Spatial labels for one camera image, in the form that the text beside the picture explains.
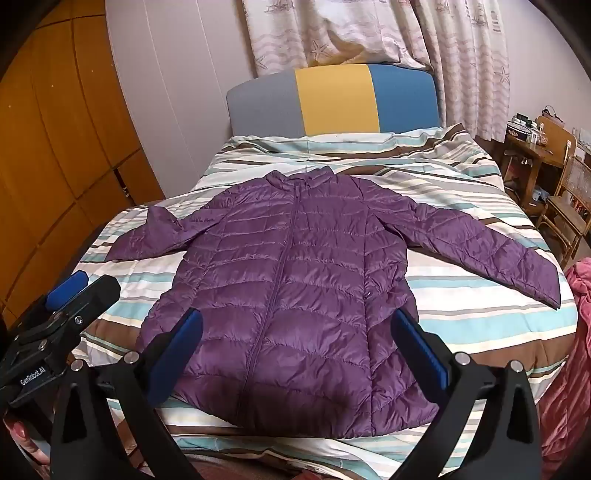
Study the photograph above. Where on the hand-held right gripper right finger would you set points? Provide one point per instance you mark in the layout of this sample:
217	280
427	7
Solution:
418	346

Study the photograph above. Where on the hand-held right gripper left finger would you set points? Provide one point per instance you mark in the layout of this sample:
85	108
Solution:
178	350

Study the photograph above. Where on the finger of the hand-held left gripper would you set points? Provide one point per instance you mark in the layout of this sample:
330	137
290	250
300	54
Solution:
69	286
94	297

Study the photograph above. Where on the purple down jacket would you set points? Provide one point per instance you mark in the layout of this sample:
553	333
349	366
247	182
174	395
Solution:
300	300

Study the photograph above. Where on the person's left hand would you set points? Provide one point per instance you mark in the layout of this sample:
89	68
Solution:
21	436

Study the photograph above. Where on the striped duvet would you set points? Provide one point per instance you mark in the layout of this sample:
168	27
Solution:
461	286

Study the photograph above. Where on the wooden wardrobe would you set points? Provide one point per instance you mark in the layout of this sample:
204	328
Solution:
55	138

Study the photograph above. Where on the pink cloth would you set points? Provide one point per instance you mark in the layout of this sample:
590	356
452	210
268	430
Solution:
568	392

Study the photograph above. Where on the wooden desk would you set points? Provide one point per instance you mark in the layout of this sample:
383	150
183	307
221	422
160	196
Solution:
549	157

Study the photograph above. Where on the dark patterned tin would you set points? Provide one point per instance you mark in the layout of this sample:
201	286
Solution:
519	131

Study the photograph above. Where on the grey yellow blue headboard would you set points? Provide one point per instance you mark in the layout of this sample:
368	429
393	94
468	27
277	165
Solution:
332	99

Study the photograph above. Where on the printed curtain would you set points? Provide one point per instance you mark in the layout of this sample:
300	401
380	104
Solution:
471	69

